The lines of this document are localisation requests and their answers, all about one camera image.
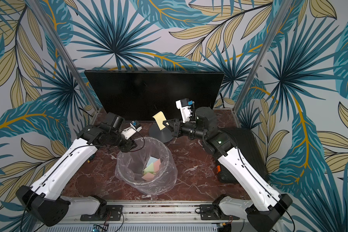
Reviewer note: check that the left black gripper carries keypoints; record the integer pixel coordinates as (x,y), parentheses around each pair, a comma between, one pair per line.
(128,146)

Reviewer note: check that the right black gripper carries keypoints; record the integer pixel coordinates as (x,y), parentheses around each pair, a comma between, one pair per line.
(176,127)

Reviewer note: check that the yellow sticky note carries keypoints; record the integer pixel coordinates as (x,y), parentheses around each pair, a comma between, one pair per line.
(159,119)

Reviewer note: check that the green sticky note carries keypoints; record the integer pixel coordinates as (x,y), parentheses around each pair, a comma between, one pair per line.
(148,169)

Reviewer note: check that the pink sticky note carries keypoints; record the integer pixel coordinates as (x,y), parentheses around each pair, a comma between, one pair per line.
(148,177)
(156,165)

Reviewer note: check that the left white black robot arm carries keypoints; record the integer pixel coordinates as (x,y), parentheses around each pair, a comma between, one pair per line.
(44,199)

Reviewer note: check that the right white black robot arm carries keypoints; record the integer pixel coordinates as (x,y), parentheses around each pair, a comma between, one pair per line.
(266,205)

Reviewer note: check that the grey round monitor stand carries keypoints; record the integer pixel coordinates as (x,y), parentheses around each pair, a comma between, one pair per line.
(154,132)

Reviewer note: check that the blue sticky note in bin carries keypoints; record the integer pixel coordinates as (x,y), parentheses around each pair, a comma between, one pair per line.
(151,160)

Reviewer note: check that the pink sticky note in bin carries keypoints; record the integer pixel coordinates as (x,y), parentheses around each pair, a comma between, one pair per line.
(148,177)

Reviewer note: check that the black computer monitor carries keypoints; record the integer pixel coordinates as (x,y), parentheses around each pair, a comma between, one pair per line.
(139,95)

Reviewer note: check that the mesh waste bin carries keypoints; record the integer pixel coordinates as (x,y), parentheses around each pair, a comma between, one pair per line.
(146,166)

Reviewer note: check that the black plastic tool case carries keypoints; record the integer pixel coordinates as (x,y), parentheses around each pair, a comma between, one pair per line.
(246,141)

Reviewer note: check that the green circuit board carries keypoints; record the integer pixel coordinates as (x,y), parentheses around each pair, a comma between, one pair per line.
(98,228)

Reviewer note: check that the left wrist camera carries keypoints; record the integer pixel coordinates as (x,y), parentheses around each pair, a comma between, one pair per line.
(134,127)

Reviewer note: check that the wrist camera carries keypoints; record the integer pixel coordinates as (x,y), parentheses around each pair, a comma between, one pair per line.
(134,127)
(186,108)

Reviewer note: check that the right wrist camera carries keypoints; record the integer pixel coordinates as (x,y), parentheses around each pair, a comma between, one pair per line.
(186,108)

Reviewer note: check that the green handled screwdriver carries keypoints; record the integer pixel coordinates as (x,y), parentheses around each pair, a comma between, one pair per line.
(91,158)

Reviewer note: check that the aluminium front rail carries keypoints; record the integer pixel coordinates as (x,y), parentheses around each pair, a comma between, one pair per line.
(161,212)

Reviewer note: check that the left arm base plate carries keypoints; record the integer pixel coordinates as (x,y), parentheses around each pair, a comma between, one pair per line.
(106,213)

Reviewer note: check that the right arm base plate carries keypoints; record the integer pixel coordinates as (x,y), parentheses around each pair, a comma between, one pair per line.
(211,212)

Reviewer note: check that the right aluminium frame post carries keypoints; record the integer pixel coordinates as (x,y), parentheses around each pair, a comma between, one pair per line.
(277,21)

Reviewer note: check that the aluminium frame post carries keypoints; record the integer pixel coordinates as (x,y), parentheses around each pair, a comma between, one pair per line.
(277,21)
(49,25)

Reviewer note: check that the left aluminium frame post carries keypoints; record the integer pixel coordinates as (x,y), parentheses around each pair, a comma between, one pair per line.
(49,25)

